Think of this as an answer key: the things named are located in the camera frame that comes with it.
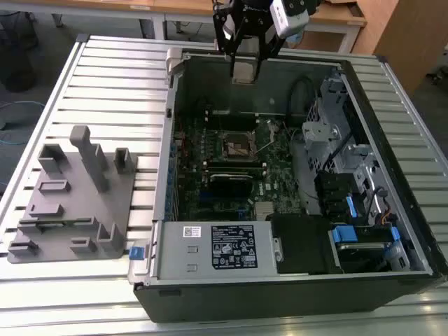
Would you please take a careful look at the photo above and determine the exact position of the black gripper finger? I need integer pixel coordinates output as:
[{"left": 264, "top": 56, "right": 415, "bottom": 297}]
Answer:
[
  {"left": 211, "top": 0, "right": 248, "bottom": 78},
  {"left": 253, "top": 26, "right": 288, "bottom": 81}
]

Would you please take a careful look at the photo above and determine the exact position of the silver CPU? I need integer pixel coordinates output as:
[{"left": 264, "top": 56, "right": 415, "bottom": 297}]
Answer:
[{"left": 232, "top": 62, "right": 258, "bottom": 85}]

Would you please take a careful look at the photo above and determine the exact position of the metal locking lever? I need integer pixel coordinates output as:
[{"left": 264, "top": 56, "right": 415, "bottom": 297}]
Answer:
[{"left": 256, "top": 139, "right": 276, "bottom": 155}]

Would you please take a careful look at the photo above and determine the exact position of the CPU socket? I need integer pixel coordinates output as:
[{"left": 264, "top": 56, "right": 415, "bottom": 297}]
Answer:
[{"left": 218, "top": 129, "right": 263, "bottom": 162}]

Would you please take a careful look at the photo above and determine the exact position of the wooden desk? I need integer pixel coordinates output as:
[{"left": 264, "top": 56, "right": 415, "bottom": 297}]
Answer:
[
  {"left": 0, "top": 0, "right": 165, "bottom": 41},
  {"left": 153, "top": 0, "right": 368, "bottom": 53}
]

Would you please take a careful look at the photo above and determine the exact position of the silver drive cage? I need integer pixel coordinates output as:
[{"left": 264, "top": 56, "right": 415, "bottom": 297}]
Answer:
[{"left": 300, "top": 75, "right": 382, "bottom": 176}]

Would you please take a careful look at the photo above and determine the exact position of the green motherboard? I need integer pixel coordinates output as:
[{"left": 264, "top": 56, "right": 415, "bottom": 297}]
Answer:
[{"left": 170, "top": 113, "right": 306, "bottom": 222}]

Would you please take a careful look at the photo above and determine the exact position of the black graphics card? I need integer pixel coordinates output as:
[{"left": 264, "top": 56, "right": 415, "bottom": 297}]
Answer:
[{"left": 209, "top": 173, "right": 253, "bottom": 199}]

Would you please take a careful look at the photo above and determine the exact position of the wooden cabinet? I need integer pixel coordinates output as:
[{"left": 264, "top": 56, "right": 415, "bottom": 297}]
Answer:
[{"left": 360, "top": 0, "right": 448, "bottom": 95}]

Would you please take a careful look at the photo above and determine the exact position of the black plastic disk bay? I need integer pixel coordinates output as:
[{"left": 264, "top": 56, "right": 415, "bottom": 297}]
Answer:
[{"left": 314, "top": 170, "right": 361, "bottom": 221}]

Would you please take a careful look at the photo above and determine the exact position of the office chair base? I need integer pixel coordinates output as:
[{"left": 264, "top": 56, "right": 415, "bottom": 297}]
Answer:
[{"left": 426, "top": 45, "right": 448, "bottom": 85}]

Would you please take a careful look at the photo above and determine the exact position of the blue disk carrier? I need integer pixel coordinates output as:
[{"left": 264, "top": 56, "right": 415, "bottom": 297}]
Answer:
[
  {"left": 331, "top": 225, "right": 400, "bottom": 246},
  {"left": 345, "top": 195, "right": 361, "bottom": 218}
]

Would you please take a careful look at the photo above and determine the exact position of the black plastic shroud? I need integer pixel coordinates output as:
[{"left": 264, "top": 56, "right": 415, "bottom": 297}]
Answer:
[{"left": 271, "top": 213, "right": 342, "bottom": 276}]

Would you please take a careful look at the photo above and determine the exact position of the black office chair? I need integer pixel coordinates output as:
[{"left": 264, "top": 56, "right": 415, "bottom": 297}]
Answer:
[{"left": 0, "top": 10, "right": 40, "bottom": 94}]

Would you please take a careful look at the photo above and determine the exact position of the grey parts rack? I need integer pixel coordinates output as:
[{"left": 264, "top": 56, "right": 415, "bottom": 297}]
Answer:
[{"left": 6, "top": 125, "right": 139, "bottom": 264}]

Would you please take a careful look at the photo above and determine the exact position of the silver power supply unit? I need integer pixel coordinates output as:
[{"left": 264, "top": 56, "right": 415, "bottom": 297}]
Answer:
[{"left": 149, "top": 220, "right": 281, "bottom": 280}]

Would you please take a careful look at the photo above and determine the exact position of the black hard disk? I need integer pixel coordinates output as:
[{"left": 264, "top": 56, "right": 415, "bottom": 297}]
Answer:
[{"left": 335, "top": 241, "right": 393, "bottom": 274}]

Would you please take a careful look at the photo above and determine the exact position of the green RAM stick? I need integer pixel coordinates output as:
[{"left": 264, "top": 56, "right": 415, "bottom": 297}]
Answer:
[{"left": 36, "top": 219, "right": 76, "bottom": 227}]

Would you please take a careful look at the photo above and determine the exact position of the black PC case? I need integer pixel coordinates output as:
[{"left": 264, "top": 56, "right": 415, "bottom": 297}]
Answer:
[{"left": 127, "top": 47, "right": 448, "bottom": 325}]

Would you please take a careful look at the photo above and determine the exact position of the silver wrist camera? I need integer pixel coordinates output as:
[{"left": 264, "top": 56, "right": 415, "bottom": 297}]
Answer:
[{"left": 269, "top": 0, "right": 311, "bottom": 39}]

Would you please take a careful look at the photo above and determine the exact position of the black wire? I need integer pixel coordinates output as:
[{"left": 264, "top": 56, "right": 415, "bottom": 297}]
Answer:
[{"left": 288, "top": 75, "right": 318, "bottom": 122}]

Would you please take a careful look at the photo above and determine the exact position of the blue floor cable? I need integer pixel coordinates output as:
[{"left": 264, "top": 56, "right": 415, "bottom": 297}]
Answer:
[{"left": 0, "top": 99, "right": 47, "bottom": 145}]

